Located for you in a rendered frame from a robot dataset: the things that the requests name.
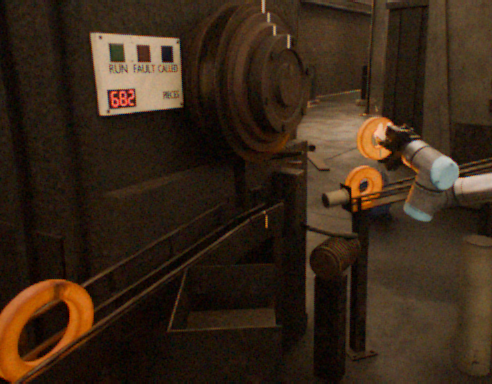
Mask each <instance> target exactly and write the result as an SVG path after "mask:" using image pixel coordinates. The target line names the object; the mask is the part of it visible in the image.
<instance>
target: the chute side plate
mask: <svg viewBox="0 0 492 384"><path fill-rule="evenodd" d="M266 216H267V227H266ZM281 222H283V230H285V206H280V207H279V208H277V209H275V210H274V211H270V212H269V213H267V214H266V215H264V216H261V217H260V218H258V219H256V220H255V221H252V222H250V223H249V224H247V226H244V227H243V228H242V229H241V230H239V231H237V232H236V233H235V234H233V235H232V236H230V237H229V238H227V240H225V241H222V243H221V244H219V245H218V246H217V247H214V248H213V249H212V250H211V251H210V252H207V253H206V254H205V255H204V256H202V257H201V258H199V259H197V260H196V261H195V262H194V263H193V264H190V265H189V266H188V267H193V266H223V265H232V264H233V263H235V262H236V261H238V260H239V259H240V258H241V257H242V256H244V255H245V254H246V253H247V252H248V251H251V249H252V248H254V247H255V246H256V245H259V244H261V243H262V242H263V241H265V240H267V239H269V238H270V237H271V236H273V227H274V226H275V225H278V224H280V223H281ZM185 270H186V268H185V269H184V270H182V271H180V272H179V273H178V274H177V275H176V276H174V277H172V278H171V279H170V280H168V281H167V282H165V284H162V285H161V286H159V288H157V289H156V290H154V291H153V292H151V293H150V294H148V295H147V296H145V298H144V299H142V300H140V301H138V302H137V303H136V304H135V305H133V306H132V307H130V308H129V309H127V310H126V311H124V312H123V313H121V315H120V316H118V317H117V318H115V319H113V320H112V321H111V322H109V323H108V324H106V325H105V326H103V328H102V329H100V330H98V331H96V332H94V333H93V335H91V336H90V337H88V338H87V339H85V340H84V341H83V342H81V344H79V345H76V346H75V347H74V348H72V349H71V350H69V351H68V352H67V353H66V354H65V355H63V356H62V357H60V358H59V359H58V360H56V361H55V362H54V363H52V364H50V365H49V366H47V367H46V368H44V369H43V370H41V371H40V372H39V373H38V374H37V375H35V376H34V377H32V378H31V379H29V380H28V381H27V382H25V383H24V384H84V383H85V382H86V381H88V380H89V379H90V378H91V377H93V376H94V375H95V374H96V373H98V372H99V371H101V370H102V369H103V368H104V367H106V366H107V364H108V363H110V362H111V361H112V360H114V359H115V358H116V357H118V356H119V355H120V354H122V353H123V344H122V339H124V338H125V337H127V336H129V335H130V334H131V333H132V332H134V331H136V330H137V329H139V327H142V326H144V329H145V333H148V332H149V331H150V330H152V328H153V327H155V326H156V325H157V324H158V323H160V322H161V321H162V320H164V319H165V318H166V317H167V316H168V315H169V314H172V313H173V310H174V306H175V302H176V300H177V297H178V294H179V291H180V288H181V285H182V282H183V276H184V273H185Z"/></svg>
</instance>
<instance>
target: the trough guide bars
mask: <svg viewBox="0 0 492 384"><path fill-rule="evenodd" d="M490 161H492V158H489V159H485V160H482V161H478V162H471V163H467V164H464V165H460V166H457V167H458V168H464V167H468V166H472V165H475V164H479V163H482V162H490ZM489 167H492V162H490V163H486V164H482V165H479V166H475V167H472V168H464V169H461V170H459V176H458V178H462V179H463V178H465V177H469V176H473V175H476V174H483V173H486V172H490V171H492V168H489ZM482 168H489V169H485V170H482V171H478V172H474V173H471V174H464V173H468V172H472V171H475V170H478V169H482ZM415 177H416V176H414V177H410V178H407V179H406V178H403V179H400V180H396V181H393V182H389V183H383V185H382V187H385V186H388V185H391V184H395V183H398V185H395V186H391V187H388V188H382V190H379V191H376V192H374V193H367V194H363V195H360V196H357V197H353V200H356V202H353V205H356V204H357V211H358V212H363V208H362V203H366V202H369V201H372V200H375V199H379V198H385V197H389V196H392V195H395V194H402V193H405V192H408V191H409V192H410V189H411V188H412V185H413V184H414V181H412V182H408V183H405V184H403V182H405V181H408V180H412V179H415ZM458 178H457V179H458ZM406 187H409V189H403V188H406ZM396 189H398V191H396V192H392V193H386V192H389V191H392V190H396ZM379 193H386V194H383V195H379V196H376V197H373V198H366V197H369V196H373V195H376V194H379ZM362 198H366V199H363V200H362Z"/></svg>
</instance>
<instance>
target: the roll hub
mask: <svg viewBox="0 0 492 384"><path fill-rule="evenodd" d="M292 39H296V37H294V36H292V35H290V48H288V35H270V36H268V37H266V38H265V39H264V40H263V41H261V42H260V45H259V46H258V47H257V48H256V50H255V53H254V55H253V58H252V60H251V63H250V65H251V66H250V70H249V77H248V96H249V101H250V106H251V111H252V114H253V116H254V118H255V120H256V122H257V124H258V125H259V126H261V128H262V129H263V130H264V131H267V132H270V133H278V134H288V133H290V132H292V131H294V129H295V128H296V127H297V126H299V123H300V122H301V121H302V119H303V117H304V116H302V115H301V109H302V108H306V109H307V106H308V102H309V91H310V75H306V73H305V71H306V69H309V68H310V67H309V63H308V59H307V57H306V54H305V53H306V52H305V50H304V48H303V47H302V45H301V43H300V41H298V40H297V42H298V43H297V47H292V44H291V41H292ZM270 52H275V53H276V59H275V60H271V59H270ZM266 97H270V99H271V104H270V106H266V103H265V100H266ZM283 124H287V126H288V129H287V131H285V132H283V131H282V129H281V128H282V125H283Z"/></svg>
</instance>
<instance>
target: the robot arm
mask: <svg viewBox="0 0 492 384"><path fill-rule="evenodd" d="M405 127H409V126H407V125H406V124H404V126H403V127H396V126H394V125H392V123H387V125H386V128H385V130H384V128H383V124H382V123H380V125H379V127H378V129H377V131H375V132H374V138H375V140H376V142H377V144H379V145H380V146H381V147H383V148H385V149H386V150H388V151H390V152H395V154H394V156H393V157H392V158H390V160H389V161H388V162H387V163H385V168H386V170H387V171H396V170H397V169H398V168H400V167H401V166H402V164H403V163H406V164H407V165H408V166H409V167H410V168H412V169H413V170H414V171H415V172H416V173H417V175H416V177H415V179H414V184H413V185H412V188H411V189H410V192H409V194H408V198H407V200H406V201H405V204H404V207H403V209H404V211H405V213H406V214H407V215H410V216H411V217H412V218H414V219H416V220H418V221H430V220H431V218H432V217H433V214H434V212H436V211H440V210H443V209H444V208H447V207H451V206H455V207H458V206H464V205H467V204H472V203H478V202H492V174H482V175H477V176H473V177H467V178H463V179H462V178H458V174H459V169H458V167H457V165H456V163H454V162H453V161H452V160H451V159H450V158H449V157H446V156H444V155H443V154H442V153H441V152H438V151H436V150H435V149H434V148H433V147H430V146H429V145H428V144H427V143H425V142H422V141H420V139H421V137H419V136H418V135H416V134H415V133H414V132H413V131H414V129H412V128H411V127H409V129H408V130H405ZM457 178H458V179H457Z"/></svg>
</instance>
